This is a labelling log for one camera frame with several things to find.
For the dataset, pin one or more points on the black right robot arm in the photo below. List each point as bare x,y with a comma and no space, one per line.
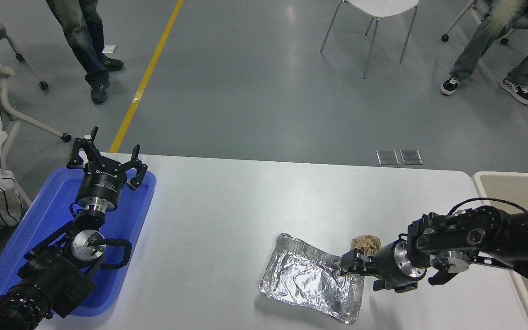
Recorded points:
520,233

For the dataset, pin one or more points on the crinkled foil tray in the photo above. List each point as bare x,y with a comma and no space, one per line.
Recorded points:
300,279

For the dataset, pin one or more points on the seated person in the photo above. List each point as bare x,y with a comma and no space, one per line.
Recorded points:
479,46

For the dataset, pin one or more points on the white chair with metal legs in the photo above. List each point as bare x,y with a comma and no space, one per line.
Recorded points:
383,5

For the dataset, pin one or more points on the large pale bin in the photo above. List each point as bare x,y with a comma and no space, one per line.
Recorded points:
502,188

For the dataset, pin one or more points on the white-framed chair with castors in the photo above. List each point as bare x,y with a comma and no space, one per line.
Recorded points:
66,136

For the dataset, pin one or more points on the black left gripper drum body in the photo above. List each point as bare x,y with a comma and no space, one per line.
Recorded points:
101,185

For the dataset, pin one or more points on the blue plastic tray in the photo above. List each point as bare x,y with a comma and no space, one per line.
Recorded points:
48,201

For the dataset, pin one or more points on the crumpled tan paper ball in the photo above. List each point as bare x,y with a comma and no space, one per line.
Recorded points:
367,243

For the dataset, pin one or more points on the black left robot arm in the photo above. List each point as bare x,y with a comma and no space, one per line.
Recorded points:
57,275

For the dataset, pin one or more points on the white paper scrap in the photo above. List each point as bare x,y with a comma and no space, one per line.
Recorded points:
109,48

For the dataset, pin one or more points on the metal floor outlet plate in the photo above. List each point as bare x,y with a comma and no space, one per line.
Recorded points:
411,156
387,157

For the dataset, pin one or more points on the standing person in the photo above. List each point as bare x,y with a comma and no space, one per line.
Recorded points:
80,41

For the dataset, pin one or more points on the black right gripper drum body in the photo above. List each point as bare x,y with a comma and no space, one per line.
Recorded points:
385,265

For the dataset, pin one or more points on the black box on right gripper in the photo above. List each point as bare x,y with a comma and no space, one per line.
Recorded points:
404,287

